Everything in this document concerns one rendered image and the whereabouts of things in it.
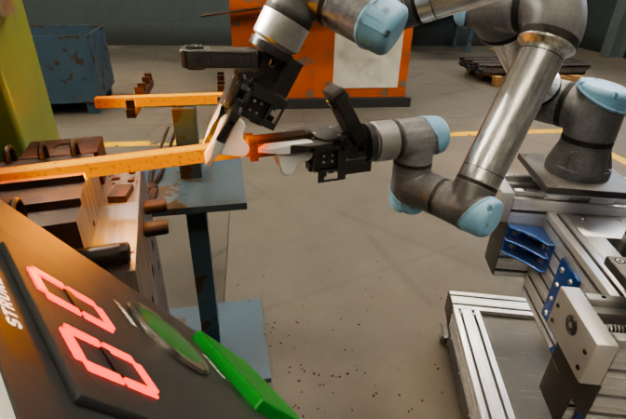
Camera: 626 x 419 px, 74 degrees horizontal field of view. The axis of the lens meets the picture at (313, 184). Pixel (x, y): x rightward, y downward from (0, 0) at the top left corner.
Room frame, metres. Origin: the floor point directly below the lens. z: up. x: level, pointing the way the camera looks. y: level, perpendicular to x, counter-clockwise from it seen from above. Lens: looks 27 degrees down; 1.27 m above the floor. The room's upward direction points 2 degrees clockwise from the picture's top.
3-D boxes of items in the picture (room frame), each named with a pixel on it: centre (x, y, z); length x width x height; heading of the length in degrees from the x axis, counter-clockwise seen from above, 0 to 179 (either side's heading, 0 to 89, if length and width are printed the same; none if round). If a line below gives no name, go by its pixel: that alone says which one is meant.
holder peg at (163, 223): (0.59, 0.27, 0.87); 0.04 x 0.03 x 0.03; 110
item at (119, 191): (0.62, 0.33, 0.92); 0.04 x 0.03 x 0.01; 6
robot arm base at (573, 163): (0.99, -0.69, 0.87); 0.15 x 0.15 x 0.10
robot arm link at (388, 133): (0.72, -0.12, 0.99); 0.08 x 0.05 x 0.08; 20
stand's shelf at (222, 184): (1.11, 0.36, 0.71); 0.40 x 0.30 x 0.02; 12
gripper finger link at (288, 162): (0.64, 0.05, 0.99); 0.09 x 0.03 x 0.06; 113
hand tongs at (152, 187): (1.20, 0.49, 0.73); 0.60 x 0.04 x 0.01; 11
